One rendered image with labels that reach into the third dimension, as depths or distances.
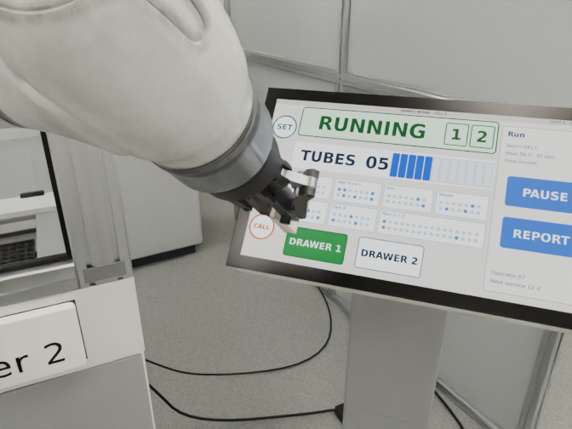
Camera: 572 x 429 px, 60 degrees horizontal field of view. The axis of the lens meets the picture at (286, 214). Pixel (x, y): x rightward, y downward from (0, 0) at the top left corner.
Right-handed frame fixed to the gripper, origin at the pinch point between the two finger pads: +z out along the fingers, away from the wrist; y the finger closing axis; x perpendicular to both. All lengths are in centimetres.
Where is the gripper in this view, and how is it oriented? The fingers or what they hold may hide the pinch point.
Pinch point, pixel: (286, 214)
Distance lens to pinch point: 58.2
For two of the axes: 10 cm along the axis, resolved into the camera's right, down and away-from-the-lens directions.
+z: 2.5, 2.8, 9.3
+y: -9.5, -1.4, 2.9
